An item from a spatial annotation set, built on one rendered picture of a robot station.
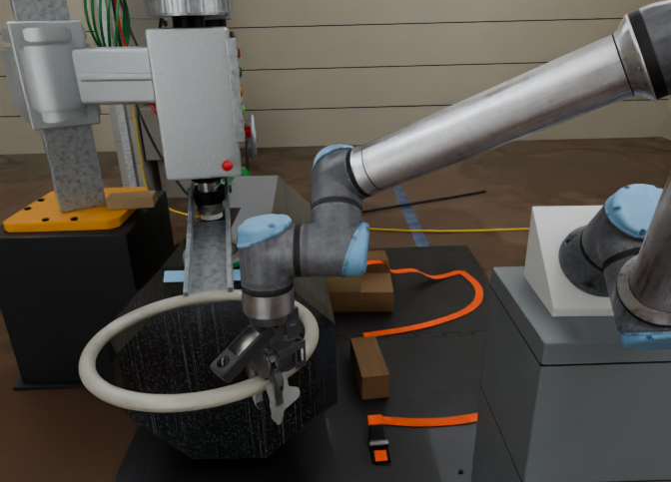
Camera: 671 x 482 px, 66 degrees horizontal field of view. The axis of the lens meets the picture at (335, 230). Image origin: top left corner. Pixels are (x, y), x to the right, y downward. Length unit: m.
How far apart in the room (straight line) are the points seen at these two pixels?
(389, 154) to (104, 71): 1.69
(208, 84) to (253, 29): 5.41
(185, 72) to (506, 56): 6.02
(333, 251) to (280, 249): 0.09
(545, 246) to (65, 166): 1.94
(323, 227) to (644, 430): 1.00
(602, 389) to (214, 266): 1.02
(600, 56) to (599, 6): 6.89
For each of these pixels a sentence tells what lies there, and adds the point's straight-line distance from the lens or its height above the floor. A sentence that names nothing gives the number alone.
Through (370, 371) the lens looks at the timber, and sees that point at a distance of 2.31.
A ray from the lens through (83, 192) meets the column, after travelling 2.56.
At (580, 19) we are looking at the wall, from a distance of 7.57.
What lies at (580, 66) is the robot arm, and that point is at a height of 1.47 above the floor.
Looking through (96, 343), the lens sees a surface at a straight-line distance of 1.22.
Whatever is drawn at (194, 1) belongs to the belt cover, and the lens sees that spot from 1.51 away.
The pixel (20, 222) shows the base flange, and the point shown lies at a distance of 2.55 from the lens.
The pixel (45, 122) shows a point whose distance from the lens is 2.45.
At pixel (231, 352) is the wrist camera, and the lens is 0.93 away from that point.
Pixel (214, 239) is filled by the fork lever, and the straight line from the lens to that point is 1.58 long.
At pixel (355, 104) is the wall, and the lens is 6.96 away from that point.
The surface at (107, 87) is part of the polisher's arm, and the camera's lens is 2.37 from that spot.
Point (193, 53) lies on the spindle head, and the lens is 1.54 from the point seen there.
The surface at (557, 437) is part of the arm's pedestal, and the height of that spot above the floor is 0.58.
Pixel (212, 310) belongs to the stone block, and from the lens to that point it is 1.71.
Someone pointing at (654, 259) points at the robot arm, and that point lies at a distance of 0.97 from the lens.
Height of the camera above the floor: 1.53
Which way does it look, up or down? 22 degrees down
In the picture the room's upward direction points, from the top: 1 degrees counter-clockwise
